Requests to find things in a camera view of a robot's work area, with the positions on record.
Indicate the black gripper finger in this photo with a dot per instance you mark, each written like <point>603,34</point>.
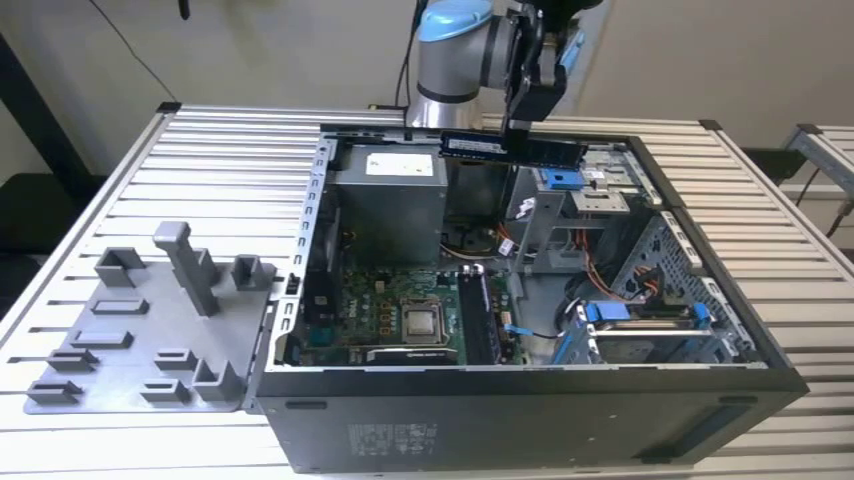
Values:
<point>516,135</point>

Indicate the RAM stick with blue label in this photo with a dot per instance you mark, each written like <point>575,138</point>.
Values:
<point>467,146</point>

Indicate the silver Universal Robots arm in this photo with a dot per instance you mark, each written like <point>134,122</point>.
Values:
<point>453,60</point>

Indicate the black RAM slot bank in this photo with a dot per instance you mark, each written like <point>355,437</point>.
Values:
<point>468,320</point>

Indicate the blue plastic disk carrier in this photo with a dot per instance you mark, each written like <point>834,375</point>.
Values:
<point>560,179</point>

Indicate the grey metal drive bay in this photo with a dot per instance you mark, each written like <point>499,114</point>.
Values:
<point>543,220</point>

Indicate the grey power supply unit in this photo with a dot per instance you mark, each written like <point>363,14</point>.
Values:
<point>387,215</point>

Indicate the hard disk in blue carrier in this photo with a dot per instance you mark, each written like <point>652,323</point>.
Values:
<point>607,311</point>

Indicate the black box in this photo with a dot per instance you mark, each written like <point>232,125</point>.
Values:
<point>774,165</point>

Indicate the silver CPU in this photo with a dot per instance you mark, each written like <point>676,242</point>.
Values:
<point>421,324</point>

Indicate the green motherboard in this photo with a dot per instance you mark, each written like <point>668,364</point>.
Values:
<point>373,310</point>

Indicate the CPU socket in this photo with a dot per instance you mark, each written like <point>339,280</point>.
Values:
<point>401,325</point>

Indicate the metal slat side table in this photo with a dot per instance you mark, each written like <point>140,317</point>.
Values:
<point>827,145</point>

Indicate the black graphics card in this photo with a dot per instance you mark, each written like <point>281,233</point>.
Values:
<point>413,356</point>

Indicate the black hanging tool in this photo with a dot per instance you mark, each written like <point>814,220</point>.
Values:
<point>182,10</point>

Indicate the black open PC case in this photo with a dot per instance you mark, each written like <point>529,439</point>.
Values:
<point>467,415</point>

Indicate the grey plastic parts rack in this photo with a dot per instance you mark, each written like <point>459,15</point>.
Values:
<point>160,310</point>

